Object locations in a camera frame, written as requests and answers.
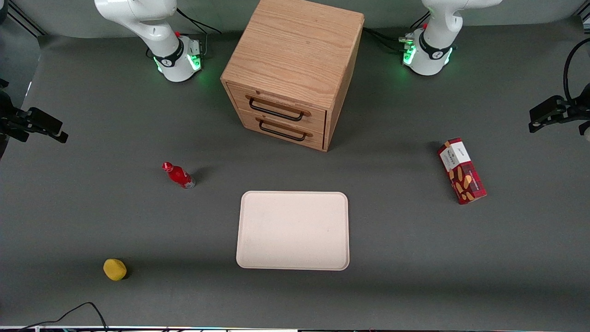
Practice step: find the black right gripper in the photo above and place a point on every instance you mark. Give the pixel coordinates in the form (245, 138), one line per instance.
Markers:
(10, 121)

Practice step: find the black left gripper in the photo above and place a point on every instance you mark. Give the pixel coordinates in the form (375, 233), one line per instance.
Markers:
(573, 112)

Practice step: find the red tartan cookie box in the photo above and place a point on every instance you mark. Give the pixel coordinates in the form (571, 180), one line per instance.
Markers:
(462, 174)

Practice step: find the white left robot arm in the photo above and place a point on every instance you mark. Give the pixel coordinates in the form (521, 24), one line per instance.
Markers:
(435, 37)

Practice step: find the beige plastic tray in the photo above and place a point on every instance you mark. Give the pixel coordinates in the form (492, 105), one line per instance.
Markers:
(292, 230)

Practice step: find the red soda bottle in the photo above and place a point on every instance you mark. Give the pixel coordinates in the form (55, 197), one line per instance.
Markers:
(179, 175)

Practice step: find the wooden drawer with notch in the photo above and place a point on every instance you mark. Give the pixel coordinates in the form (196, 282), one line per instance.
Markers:
(318, 121)

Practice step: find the plain wooden drawer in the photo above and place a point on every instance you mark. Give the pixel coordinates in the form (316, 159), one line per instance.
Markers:
(317, 140)

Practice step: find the light wooden drawer cabinet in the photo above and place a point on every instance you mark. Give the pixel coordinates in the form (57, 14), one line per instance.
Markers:
(295, 50)

